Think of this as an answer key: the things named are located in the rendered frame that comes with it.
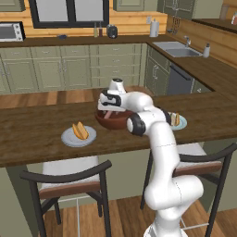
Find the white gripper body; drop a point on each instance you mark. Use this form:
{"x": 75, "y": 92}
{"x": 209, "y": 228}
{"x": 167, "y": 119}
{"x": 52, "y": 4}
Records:
{"x": 108, "y": 106}

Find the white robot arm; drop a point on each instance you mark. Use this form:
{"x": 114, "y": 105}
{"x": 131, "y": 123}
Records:
{"x": 162, "y": 148}

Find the pink sausage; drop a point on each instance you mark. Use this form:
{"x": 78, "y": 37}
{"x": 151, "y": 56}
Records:
{"x": 108, "y": 115}

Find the brown bowl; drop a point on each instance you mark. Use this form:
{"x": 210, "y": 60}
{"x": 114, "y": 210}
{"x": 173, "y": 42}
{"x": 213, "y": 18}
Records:
{"x": 114, "y": 122}

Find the golden bun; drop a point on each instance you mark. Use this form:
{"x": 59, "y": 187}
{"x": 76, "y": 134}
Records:
{"x": 81, "y": 130}
{"x": 176, "y": 119}

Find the grey plate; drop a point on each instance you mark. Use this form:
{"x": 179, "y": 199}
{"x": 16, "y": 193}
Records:
{"x": 71, "y": 139}

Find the light blue plate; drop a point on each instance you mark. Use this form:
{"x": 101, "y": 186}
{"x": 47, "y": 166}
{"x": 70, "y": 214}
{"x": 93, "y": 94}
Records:
{"x": 182, "y": 122}

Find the green base cupboard run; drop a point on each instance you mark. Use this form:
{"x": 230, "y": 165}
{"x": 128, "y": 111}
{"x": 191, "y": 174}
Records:
{"x": 61, "y": 68}

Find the green cupboard run with dishwasher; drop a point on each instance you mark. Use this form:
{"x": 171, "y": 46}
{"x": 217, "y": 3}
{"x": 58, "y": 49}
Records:
{"x": 160, "y": 72}

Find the black kettle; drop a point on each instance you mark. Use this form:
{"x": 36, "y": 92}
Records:
{"x": 112, "y": 31}

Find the brown bottle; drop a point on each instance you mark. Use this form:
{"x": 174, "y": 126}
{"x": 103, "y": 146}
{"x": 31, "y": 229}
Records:
{"x": 100, "y": 31}

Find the green bottle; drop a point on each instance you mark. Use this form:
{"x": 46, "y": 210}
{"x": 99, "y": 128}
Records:
{"x": 95, "y": 30}

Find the black chair with white seat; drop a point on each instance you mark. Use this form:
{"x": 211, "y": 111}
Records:
{"x": 69, "y": 179}
{"x": 197, "y": 166}

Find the small dark blue dish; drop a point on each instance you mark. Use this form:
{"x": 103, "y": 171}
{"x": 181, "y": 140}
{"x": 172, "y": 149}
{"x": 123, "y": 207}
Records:
{"x": 62, "y": 37}

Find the steel sink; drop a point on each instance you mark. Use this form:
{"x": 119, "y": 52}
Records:
{"x": 177, "y": 48}

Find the white paper towel roll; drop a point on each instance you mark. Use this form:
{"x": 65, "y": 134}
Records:
{"x": 154, "y": 28}

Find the black framed window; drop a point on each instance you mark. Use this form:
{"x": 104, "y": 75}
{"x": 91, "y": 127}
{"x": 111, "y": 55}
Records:
{"x": 69, "y": 12}

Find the silver tap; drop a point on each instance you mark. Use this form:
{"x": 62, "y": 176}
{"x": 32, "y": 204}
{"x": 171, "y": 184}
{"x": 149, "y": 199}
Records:
{"x": 187, "y": 40}

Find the hanging kitchen tools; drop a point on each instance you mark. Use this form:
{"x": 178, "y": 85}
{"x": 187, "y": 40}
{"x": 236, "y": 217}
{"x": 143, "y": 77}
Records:
{"x": 176, "y": 24}

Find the white soap dispenser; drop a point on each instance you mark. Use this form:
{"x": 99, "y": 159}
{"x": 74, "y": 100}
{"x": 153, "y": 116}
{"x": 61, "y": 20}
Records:
{"x": 206, "y": 51}

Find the silver toaster oven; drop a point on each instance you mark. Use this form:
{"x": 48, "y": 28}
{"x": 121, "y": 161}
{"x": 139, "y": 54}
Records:
{"x": 9, "y": 31}

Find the white jar with red band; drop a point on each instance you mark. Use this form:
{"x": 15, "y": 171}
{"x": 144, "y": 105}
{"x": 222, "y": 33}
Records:
{"x": 234, "y": 18}

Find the white wall socket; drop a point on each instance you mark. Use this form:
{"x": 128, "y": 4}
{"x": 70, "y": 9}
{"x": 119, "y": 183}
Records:
{"x": 148, "y": 20}

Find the green wall cupboard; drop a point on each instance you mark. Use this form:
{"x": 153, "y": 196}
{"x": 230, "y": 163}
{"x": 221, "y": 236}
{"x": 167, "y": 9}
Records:
{"x": 10, "y": 4}
{"x": 135, "y": 4}
{"x": 177, "y": 7}

